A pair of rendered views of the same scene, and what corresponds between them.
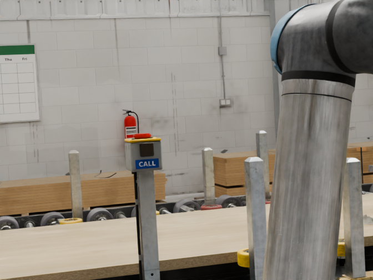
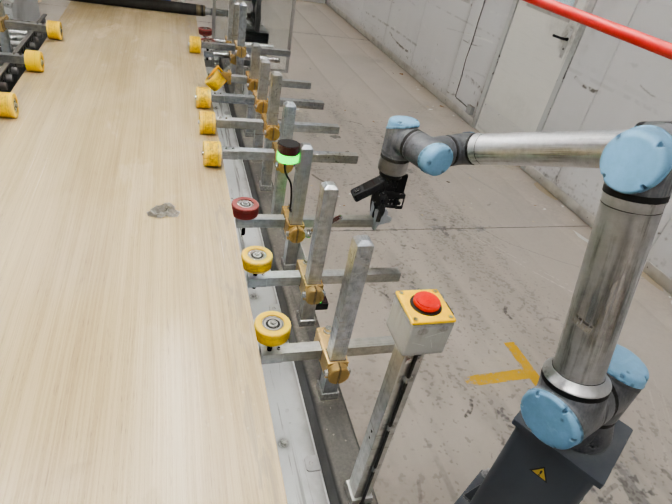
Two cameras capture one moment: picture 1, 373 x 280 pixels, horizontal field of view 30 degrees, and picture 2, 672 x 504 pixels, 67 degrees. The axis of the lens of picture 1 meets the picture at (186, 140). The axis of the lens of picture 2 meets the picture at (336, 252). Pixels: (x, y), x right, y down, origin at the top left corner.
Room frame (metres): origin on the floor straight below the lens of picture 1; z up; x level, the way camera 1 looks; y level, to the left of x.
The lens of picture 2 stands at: (1.76, 0.66, 1.68)
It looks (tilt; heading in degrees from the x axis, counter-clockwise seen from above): 35 degrees down; 263
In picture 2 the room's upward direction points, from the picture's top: 12 degrees clockwise
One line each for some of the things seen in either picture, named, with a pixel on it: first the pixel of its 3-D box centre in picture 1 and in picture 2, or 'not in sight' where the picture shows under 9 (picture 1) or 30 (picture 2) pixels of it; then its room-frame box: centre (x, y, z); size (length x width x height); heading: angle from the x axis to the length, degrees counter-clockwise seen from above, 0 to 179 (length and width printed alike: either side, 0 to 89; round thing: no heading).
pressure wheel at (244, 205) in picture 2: not in sight; (244, 218); (1.90, -0.64, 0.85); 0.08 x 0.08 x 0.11
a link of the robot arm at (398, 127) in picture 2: not in sight; (400, 138); (1.48, -0.75, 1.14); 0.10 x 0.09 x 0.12; 125
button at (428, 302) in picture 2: (142, 137); (426, 303); (1.55, 0.10, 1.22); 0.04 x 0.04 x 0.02
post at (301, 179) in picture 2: not in sight; (295, 218); (1.75, -0.64, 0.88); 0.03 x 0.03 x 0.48; 15
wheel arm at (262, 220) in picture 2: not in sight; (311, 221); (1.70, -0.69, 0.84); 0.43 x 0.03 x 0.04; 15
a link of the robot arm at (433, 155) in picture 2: not in sight; (429, 152); (1.40, -0.66, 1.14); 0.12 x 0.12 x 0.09; 35
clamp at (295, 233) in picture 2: not in sight; (291, 224); (1.76, -0.66, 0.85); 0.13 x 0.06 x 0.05; 105
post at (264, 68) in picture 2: not in sight; (260, 118); (1.94, -1.36, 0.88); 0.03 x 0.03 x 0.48; 15
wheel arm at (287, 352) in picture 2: not in sight; (350, 348); (1.58, -0.21, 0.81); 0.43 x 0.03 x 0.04; 15
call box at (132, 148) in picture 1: (143, 155); (419, 323); (1.55, 0.10, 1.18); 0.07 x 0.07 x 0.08; 15
